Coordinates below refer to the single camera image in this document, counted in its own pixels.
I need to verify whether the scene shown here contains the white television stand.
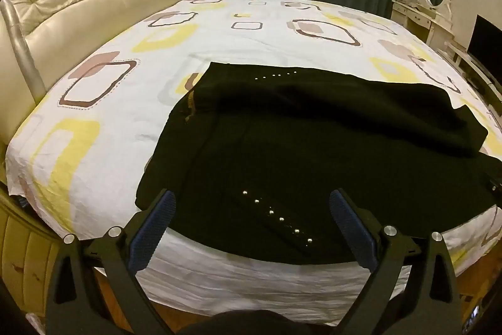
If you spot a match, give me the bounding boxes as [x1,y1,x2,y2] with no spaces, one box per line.
[438,41,502,105]

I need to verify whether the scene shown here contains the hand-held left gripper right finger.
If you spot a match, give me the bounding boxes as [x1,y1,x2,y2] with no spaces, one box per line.
[328,189,460,335]

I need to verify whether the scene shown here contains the bed with patterned sheet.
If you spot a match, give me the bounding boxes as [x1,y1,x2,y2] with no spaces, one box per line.
[5,0,502,314]

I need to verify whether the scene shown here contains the black studded pants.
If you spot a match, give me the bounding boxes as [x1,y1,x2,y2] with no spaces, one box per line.
[135,61,502,266]

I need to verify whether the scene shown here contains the cream padded bed frame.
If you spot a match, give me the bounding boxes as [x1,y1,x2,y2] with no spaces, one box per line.
[0,197,106,324]

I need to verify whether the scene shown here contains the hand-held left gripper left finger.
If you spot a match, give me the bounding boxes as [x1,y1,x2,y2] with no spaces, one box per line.
[46,189,177,335]

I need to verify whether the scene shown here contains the black flat screen television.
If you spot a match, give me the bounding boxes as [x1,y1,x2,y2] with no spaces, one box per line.
[468,15,502,68]

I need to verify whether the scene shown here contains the white vanity table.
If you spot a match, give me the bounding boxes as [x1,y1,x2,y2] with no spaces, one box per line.
[391,0,451,45]

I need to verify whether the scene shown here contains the cream tufted leather headboard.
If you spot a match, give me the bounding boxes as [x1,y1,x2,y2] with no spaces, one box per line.
[0,0,193,147]

